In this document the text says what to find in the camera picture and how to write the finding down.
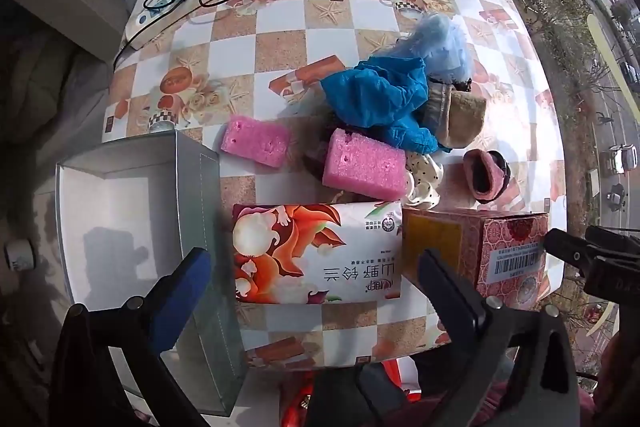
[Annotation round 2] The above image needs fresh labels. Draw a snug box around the pink knit bootie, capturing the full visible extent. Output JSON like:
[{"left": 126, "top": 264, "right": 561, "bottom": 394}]
[{"left": 462, "top": 149, "right": 511, "bottom": 202}]

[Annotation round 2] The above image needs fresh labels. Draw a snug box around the beige knit sock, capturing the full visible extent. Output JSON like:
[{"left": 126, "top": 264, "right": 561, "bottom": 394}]
[{"left": 422, "top": 86, "right": 487, "bottom": 148}]

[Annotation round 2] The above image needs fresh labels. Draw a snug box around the light blue fluffy cloth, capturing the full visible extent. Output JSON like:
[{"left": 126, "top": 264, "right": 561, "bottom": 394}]
[{"left": 385, "top": 13, "right": 473, "bottom": 82}]

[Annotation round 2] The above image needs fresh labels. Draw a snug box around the small pink sponge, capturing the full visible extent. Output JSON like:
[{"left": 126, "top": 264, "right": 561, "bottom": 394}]
[{"left": 220, "top": 116, "right": 292, "bottom": 168}]

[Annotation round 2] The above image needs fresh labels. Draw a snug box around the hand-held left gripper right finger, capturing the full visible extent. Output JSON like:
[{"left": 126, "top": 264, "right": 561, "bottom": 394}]
[{"left": 417, "top": 248, "right": 583, "bottom": 427}]

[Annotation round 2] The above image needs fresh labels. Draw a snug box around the white polka dot cloth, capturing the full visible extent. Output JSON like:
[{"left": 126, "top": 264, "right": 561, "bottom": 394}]
[{"left": 402, "top": 152, "right": 445, "bottom": 210}]

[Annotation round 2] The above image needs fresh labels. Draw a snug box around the checkered tablecloth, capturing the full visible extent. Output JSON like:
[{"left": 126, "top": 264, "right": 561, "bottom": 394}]
[{"left": 102, "top": 0, "right": 568, "bottom": 370}]

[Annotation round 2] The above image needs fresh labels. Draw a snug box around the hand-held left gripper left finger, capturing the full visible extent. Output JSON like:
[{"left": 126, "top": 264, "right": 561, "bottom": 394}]
[{"left": 47, "top": 247, "right": 216, "bottom": 427}]

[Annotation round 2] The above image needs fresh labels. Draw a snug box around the white van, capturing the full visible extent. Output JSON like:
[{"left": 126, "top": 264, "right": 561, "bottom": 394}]
[{"left": 600, "top": 144, "right": 638, "bottom": 178}]

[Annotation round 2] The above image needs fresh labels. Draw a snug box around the grey cardboard box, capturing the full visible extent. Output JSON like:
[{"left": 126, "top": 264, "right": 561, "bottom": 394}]
[{"left": 55, "top": 130, "right": 248, "bottom": 418}]

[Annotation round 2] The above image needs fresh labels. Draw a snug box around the grey bedding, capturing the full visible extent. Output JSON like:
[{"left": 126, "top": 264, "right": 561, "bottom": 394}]
[{"left": 10, "top": 32, "right": 116, "bottom": 148}]

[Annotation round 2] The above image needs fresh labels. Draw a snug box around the red patterned carton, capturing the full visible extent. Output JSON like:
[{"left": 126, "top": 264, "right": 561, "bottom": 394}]
[{"left": 401, "top": 208, "right": 551, "bottom": 310}]

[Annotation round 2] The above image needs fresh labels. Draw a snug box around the floral tissue pack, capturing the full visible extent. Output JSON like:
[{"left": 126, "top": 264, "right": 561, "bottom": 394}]
[{"left": 232, "top": 202, "right": 403, "bottom": 305}]

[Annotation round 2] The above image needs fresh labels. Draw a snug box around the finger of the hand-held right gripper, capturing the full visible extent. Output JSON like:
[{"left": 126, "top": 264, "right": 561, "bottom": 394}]
[
  {"left": 585, "top": 225, "right": 640, "bottom": 258},
  {"left": 544, "top": 228, "right": 601, "bottom": 270}
]

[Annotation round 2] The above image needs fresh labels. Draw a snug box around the large pink sponge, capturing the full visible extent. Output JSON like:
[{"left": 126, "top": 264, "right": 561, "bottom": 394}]
[{"left": 321, "top": 128, "right": 408, "bottom": 201}]

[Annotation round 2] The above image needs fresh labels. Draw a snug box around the blue nonwoven cloth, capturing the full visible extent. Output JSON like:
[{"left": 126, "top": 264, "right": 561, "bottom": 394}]
[{"left": 320, "top": 57, "right": 453, "bottom": 155}]

